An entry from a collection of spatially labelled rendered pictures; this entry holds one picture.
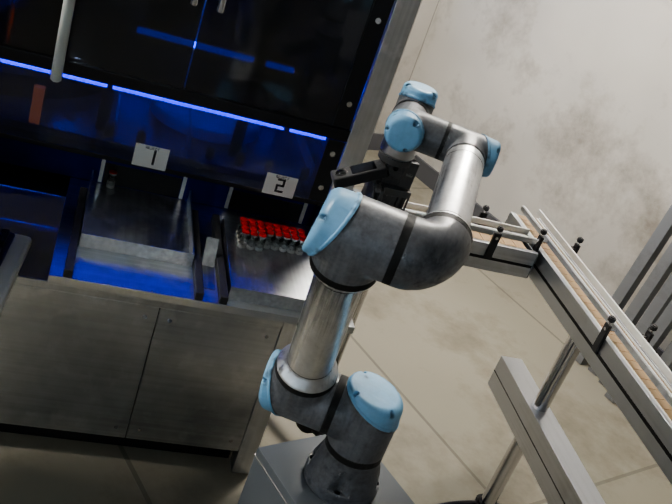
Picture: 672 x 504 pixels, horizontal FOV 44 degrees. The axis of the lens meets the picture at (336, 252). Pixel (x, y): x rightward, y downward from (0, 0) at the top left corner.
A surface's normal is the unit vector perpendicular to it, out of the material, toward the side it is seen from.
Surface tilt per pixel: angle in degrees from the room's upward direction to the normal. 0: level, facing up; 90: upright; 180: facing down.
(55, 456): 0
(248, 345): 90
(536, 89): 90
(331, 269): 107
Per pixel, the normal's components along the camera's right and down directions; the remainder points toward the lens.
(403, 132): -0.21, 0.41
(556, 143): -0.79, 0.03
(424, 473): 0.31, -0.84
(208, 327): 0.17, 0.51
